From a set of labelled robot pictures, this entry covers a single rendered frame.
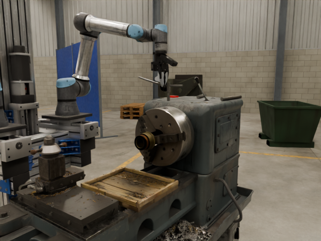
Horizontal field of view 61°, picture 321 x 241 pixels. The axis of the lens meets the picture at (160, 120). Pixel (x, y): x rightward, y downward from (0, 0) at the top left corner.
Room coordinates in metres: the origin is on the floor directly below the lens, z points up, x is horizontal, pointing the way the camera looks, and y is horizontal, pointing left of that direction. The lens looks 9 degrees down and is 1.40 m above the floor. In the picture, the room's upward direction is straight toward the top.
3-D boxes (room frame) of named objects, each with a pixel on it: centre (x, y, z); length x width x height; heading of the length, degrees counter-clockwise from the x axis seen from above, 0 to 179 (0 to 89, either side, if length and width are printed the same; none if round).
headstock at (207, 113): (1.79, -0.23, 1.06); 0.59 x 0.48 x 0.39; 145
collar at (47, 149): (0.99, 0.42, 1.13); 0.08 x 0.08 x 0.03
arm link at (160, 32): (1.69, 0.00, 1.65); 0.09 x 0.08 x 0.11; 72
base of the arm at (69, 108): (1.75, 0.60, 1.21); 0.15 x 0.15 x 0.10
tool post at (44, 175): (0.99, 0.41, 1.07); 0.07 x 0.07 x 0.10; 55
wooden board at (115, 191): (1.24, 0.14, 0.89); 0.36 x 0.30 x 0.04; 55
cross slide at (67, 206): (0.95, 0.37, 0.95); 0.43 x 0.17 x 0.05; 55
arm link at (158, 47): (1.69, 0.00, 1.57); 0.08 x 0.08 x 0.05
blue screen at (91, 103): (7.87, 2.47, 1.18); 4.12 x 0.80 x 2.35; 33
